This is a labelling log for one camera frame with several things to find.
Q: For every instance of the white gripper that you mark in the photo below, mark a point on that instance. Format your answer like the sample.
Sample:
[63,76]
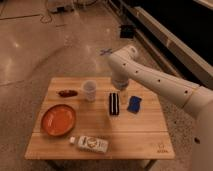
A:
[121,85]

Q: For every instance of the white ceramic cup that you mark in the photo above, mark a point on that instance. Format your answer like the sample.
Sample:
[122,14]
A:
[89,90]

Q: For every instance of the orange ceramic bowl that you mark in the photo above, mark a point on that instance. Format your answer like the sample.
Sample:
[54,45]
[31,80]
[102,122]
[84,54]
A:
[58,120]

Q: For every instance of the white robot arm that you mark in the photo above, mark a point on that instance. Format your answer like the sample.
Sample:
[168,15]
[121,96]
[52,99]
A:
[194,99]

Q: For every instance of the black striped rectangular block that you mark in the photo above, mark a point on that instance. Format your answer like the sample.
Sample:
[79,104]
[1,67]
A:
[113,104]

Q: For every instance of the blue sponge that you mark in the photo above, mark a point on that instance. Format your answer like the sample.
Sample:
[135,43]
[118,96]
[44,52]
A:
[134,104]

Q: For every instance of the wooden folding table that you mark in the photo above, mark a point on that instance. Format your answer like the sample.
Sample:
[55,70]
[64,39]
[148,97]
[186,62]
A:
[143,135]

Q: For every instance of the white labelled bottle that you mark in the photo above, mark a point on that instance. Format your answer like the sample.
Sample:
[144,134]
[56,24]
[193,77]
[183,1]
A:
[89,143]

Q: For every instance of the black box on floor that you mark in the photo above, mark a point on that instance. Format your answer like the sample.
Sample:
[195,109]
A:
[127,31]

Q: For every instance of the long white wall ledge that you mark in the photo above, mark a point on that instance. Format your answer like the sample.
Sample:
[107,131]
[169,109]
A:
[178,33]

